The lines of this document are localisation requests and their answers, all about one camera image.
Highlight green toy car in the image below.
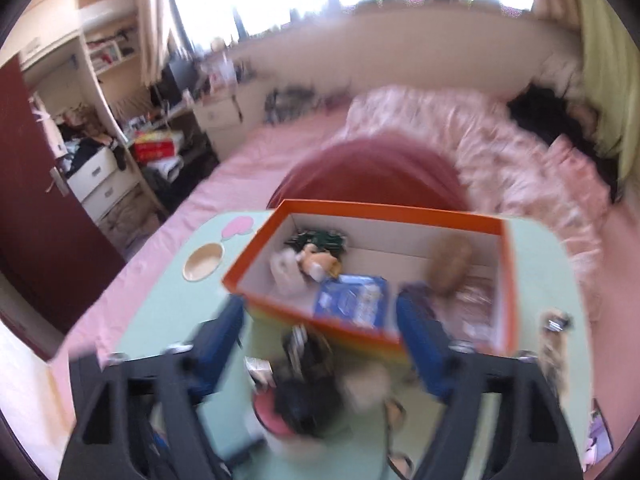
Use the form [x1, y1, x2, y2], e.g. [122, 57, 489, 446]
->
[284, 230, 347, 257]

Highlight blue tissue packet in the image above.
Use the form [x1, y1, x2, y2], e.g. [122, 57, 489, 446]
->
[314, 274, 390, 330]

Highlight brown fluffy pompom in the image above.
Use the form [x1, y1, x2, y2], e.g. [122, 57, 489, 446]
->
[426, 234, 474, 296]

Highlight white fluffy plush toy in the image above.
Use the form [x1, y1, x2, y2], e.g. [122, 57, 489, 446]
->
[269, 243, 342, 296]

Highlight orange cardboard box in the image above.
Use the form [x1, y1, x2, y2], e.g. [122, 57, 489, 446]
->
[221, 198, 519, 361]

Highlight dark red pillow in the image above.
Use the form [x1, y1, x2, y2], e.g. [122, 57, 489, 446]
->
[268, 134, 470, 211]

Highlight white drawer cabinet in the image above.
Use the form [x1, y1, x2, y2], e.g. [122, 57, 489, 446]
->
[67, 148, 155, 252]

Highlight pink floral duvet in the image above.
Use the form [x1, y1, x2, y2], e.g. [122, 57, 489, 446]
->
[345, 86, 610, 286]

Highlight red cardboard box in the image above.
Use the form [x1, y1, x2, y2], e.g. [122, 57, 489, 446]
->
[132, 130, 184, 164]

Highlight white drawer desk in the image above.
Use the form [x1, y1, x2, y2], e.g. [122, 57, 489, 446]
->
[192, 78, 274, 162]

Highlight clothes heap on bed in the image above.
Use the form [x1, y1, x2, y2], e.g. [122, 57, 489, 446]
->
[264, 84, 352, 125]

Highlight pile of dark clothes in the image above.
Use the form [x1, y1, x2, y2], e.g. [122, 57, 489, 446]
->
[506, 84, 620, 204]

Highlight green hanging garment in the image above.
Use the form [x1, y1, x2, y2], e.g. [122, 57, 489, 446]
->
[578, 0, 639, 186]

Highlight cream curtain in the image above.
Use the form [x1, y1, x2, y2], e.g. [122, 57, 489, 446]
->
[136, 0, 175, 87]

